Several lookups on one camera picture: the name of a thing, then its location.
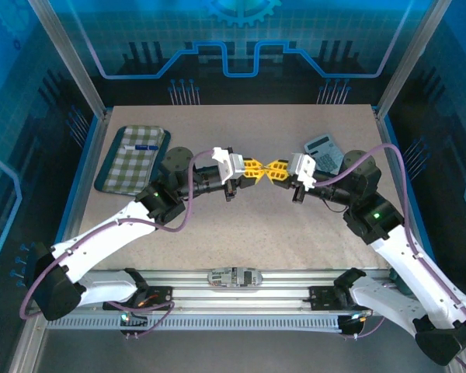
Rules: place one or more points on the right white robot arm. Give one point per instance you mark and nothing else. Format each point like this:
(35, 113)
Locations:
(407, 256)

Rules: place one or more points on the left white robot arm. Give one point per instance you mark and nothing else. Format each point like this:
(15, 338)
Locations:
(101, 241)

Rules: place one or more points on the green checkered cloth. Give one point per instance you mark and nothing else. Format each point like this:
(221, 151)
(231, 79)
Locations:
(136, 171)

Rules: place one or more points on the blue and white pen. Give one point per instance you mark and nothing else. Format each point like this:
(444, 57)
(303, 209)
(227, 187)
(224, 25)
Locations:
(141, 147)

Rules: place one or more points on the grey blue calculator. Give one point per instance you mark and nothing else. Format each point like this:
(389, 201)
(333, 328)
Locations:
(324, 149)

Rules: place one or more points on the teal round object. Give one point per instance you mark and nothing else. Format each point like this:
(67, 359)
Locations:
(399, 285)

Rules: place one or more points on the printed label sticker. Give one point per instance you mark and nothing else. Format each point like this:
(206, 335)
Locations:
(235, 277)

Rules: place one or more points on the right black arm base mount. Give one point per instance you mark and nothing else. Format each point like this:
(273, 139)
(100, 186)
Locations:
(322, 297)

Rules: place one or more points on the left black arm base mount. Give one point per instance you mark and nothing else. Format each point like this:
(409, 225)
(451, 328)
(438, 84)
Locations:
(159, 295)

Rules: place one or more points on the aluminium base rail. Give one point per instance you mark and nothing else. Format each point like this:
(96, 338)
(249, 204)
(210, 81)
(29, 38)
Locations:
(279, 289)

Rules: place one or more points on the aluminium frame post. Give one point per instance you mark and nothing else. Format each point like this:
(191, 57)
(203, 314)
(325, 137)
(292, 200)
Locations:
(411, 58)
(68, 58)

